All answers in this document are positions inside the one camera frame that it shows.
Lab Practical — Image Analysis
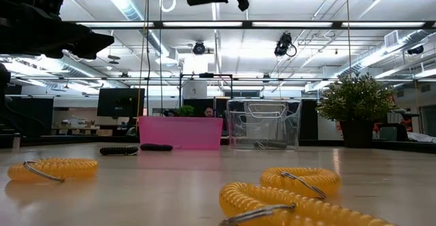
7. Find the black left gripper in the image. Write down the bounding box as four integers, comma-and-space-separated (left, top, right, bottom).
0, 0, 115, 60

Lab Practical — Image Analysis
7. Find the yellow spring coil keychain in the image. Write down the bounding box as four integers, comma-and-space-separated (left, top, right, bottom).
217, 181, 398, 226
260, 166, 342, 200
7, 157, 99, 183

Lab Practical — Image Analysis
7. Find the black computer monitor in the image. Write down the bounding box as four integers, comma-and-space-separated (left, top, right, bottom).
96, 87, 146, 118

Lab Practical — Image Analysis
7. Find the black partition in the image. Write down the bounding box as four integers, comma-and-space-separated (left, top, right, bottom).
0, 96, 55, 138

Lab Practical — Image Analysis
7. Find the white panel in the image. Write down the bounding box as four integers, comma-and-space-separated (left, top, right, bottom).
182, 80, 208, 99

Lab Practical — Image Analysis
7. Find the small green plant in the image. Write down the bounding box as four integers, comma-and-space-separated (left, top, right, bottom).
176, 104, 196, 118

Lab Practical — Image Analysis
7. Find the clear plastic bin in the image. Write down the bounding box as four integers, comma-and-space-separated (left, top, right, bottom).
226, 98, 303, 151

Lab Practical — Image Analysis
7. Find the black cabinet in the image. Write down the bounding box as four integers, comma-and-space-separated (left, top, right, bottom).
299, 99, 320, 141

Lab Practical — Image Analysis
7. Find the pink plastic bin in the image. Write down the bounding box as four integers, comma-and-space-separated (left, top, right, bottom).
138, 116, 224, 151

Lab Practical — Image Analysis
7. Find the potted green plant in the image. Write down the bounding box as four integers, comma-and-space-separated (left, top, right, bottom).
315, 71, 398, 148

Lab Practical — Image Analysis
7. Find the office chair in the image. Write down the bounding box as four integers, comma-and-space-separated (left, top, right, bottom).
374, 108, 420, 142

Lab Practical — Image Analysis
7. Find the black ceiling camera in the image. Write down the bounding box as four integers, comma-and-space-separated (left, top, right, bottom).
192, 40, 207, 57
273, 31, 298, 58

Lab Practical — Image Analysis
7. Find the yellow hanging cord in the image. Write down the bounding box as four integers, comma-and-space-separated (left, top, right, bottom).
136, 0, 151, 133

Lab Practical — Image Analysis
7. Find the black background rig frame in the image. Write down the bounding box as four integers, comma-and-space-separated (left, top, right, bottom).
178, 72, 234, 108

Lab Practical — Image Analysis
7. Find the black hanging cable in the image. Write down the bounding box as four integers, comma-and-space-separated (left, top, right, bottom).
159, 0, 164, 116

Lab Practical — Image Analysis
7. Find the thin hanging cord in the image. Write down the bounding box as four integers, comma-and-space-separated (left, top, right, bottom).
345, 0, 352, 80

